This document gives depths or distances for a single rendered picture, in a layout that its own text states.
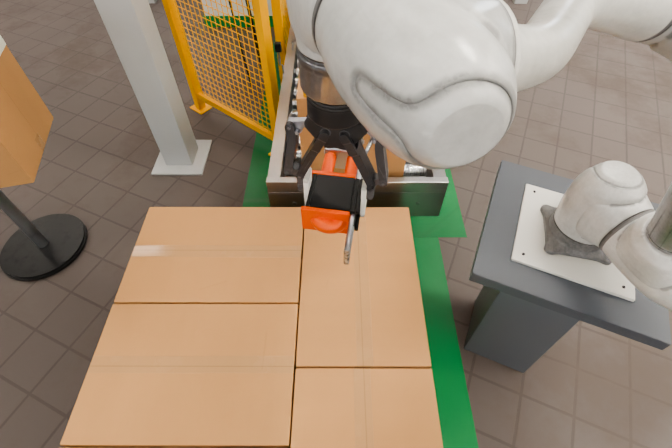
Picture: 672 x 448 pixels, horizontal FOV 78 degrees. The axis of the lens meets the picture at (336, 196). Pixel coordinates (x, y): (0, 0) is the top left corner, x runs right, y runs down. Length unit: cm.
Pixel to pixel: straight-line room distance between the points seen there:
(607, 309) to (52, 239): 239
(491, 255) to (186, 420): 96
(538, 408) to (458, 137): 177
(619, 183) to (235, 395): 114
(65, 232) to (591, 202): 232
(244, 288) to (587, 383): 144
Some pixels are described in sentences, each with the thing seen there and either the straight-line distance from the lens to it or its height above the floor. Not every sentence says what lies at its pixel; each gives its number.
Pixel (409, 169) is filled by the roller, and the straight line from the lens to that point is 175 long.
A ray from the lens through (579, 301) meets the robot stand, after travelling 132.
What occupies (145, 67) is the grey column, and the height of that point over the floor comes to 68.
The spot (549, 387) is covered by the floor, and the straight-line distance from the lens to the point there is 204.
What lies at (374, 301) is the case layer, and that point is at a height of 54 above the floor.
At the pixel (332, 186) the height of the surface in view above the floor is 130.
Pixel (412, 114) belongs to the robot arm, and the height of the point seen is 162.
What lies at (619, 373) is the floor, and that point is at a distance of 220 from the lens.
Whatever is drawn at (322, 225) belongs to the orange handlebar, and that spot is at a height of 128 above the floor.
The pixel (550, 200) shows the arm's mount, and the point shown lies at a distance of 150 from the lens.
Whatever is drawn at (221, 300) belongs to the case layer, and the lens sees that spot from 143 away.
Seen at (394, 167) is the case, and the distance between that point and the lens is 163.
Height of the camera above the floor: 178
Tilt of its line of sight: 49 degrees down
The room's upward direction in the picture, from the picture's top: straight up
